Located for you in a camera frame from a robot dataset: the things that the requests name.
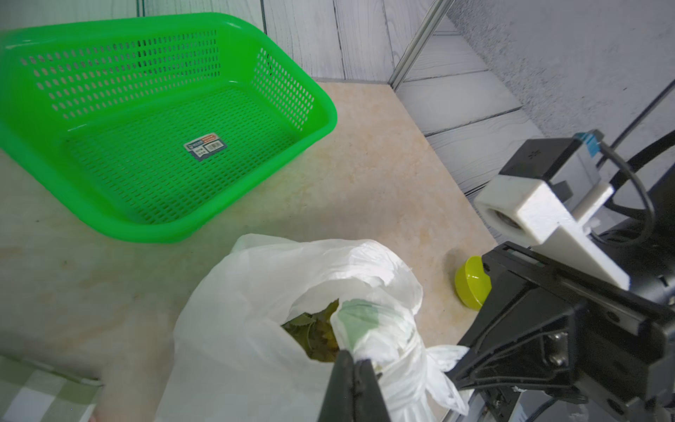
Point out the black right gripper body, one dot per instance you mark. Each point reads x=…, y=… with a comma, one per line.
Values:
x=624, y=340

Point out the white plastic bag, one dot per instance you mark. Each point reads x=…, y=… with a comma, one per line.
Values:
x=259, y=336

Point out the barcode sticker in basket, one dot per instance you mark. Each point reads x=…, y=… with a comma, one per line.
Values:
x=205, y=146

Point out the green perforated plastic basket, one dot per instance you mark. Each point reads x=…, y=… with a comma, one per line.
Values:
x=98, y=112

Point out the green checkered cloth mat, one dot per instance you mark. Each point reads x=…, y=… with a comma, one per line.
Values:
x=31, y=391

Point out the lime green bowl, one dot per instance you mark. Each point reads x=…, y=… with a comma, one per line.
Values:
x=472, y=284

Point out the pineapple with dark crown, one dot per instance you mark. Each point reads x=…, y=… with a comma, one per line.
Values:
x=314, y=333

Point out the right metal frame post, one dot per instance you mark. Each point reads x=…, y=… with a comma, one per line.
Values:
x=438, y=11

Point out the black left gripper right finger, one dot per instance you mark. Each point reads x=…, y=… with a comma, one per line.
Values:
x=368, y=402

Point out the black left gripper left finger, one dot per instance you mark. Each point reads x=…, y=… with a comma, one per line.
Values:
x=338, y=403

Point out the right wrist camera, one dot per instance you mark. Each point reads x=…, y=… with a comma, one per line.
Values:
x=545, y=197

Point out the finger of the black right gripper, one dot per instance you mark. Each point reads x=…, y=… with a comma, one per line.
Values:
x=523, y=335

